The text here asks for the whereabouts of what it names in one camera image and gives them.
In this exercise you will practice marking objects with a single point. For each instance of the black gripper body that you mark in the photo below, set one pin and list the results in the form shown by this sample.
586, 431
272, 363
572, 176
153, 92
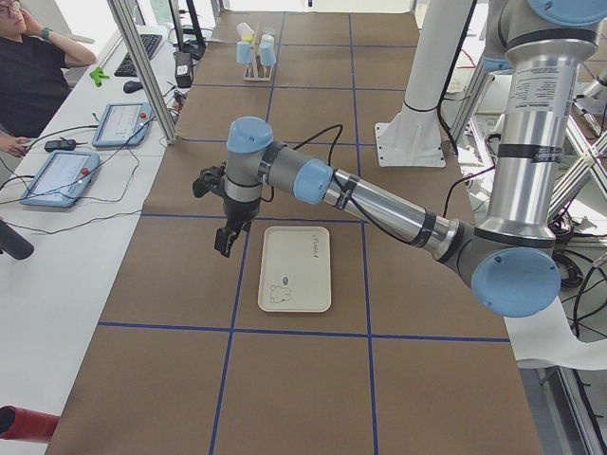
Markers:
238, 210

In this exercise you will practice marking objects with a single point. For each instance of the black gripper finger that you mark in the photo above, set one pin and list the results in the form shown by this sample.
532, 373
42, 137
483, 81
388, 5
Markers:
224, 239

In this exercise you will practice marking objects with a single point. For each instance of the light blue plastic cup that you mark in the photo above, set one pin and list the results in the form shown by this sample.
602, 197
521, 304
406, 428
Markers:
244, 53

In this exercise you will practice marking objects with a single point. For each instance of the pink plastic cup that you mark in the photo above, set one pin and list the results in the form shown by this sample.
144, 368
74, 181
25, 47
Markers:
244, 30

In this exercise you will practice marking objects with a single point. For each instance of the operator left hand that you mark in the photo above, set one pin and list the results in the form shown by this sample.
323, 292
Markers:
14, 145

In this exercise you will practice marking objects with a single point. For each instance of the operator right hand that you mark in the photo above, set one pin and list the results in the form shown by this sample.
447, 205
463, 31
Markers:
33, 26

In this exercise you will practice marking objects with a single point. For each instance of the cream plastic tray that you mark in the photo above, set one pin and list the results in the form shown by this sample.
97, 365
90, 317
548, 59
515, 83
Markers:
295, 274

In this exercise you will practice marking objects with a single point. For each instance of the far blue teach pendant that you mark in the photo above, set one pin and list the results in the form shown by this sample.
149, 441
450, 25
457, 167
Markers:
123, 124

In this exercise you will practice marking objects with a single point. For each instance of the blue teach pendant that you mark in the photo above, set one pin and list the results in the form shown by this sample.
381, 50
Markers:
123, 124
62, 180

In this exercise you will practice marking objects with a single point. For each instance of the black box with label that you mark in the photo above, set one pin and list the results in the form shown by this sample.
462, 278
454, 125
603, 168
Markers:
183, 69

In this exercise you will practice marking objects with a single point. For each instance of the black computer mouse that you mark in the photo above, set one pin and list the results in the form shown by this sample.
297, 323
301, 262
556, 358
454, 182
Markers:
131, 87

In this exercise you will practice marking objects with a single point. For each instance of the near blue teach pendant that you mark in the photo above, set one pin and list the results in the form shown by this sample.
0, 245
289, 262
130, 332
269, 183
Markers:
62, 180

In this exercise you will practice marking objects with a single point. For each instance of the black monitor stand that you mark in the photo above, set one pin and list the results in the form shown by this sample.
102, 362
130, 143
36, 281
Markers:
192, 42

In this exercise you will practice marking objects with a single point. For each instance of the black handheld device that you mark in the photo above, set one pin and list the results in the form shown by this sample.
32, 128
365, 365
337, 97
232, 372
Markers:
60, 145

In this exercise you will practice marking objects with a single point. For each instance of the green plastic clamp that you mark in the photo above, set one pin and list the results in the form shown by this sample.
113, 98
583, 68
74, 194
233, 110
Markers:
98, 76

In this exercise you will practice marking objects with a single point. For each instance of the seated operator in black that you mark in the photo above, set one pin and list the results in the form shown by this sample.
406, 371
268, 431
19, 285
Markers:
33, 86

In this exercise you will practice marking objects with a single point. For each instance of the red cylinder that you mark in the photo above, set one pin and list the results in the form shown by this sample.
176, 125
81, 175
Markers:
27, 425

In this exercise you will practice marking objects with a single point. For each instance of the white wire cup rack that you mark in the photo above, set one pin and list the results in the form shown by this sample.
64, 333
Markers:
255, 72

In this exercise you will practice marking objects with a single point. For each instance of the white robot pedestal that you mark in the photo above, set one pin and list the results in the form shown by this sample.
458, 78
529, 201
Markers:
413, 137

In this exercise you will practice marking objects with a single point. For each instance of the aluminium frame post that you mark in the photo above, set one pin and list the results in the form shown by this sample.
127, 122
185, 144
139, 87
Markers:
129, 32

